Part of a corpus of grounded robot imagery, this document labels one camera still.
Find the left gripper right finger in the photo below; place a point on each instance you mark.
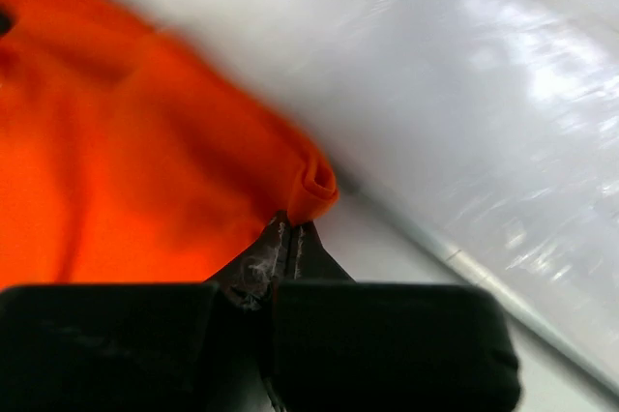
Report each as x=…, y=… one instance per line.
x=337, y=344

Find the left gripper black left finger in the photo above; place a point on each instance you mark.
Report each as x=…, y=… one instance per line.
x=181, y=346

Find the orange t-shirt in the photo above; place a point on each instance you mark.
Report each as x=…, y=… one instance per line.
x=125, y=157

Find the silver foil tape sheet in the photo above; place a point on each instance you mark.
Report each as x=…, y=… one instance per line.
x=487, y=130

